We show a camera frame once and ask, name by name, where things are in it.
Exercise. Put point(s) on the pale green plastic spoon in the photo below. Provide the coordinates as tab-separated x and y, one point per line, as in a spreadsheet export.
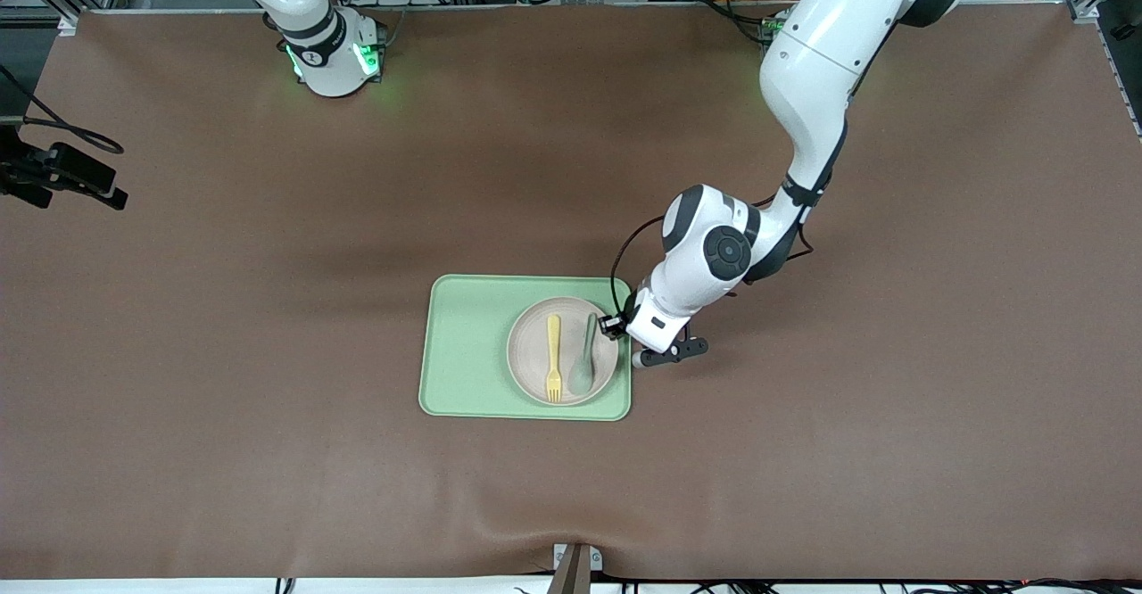
584	371

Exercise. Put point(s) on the yellow plastic fork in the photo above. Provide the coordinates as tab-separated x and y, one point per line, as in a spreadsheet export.
554	349

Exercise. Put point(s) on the round beige plate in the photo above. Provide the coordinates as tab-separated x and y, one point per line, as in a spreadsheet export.
531	371

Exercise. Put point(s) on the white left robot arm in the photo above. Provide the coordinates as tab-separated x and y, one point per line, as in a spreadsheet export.
830	50

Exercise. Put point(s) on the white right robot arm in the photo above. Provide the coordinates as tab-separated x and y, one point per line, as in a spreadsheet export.
326	50

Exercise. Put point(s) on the light green rectangular tray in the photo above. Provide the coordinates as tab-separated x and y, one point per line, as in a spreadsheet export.
464	353

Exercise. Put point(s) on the brown table mat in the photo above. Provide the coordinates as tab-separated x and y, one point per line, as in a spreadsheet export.
268	398

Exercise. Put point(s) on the metal table clamp bracket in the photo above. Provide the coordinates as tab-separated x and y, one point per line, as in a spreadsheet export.
575	567

